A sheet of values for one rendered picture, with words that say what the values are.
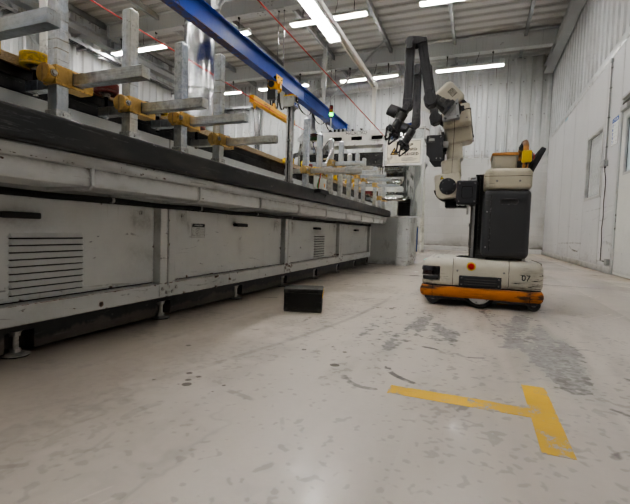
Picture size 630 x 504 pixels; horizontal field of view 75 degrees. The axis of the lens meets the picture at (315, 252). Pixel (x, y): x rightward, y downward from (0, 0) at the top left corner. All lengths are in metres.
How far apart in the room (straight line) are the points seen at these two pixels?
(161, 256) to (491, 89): 11.07
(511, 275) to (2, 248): 2.32
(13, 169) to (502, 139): 11.33
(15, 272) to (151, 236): 0.59
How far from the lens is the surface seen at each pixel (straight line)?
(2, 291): 1.56
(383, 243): 5.60
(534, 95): 12.28
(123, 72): 1.27
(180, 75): 1.77
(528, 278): 2.59
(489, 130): 12.01
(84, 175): 1.42
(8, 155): 1.30
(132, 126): 1.53
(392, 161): 5.50
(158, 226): 1.93
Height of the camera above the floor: 0.42
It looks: 3 degrees down
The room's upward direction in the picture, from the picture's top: 2 degrees clockwise
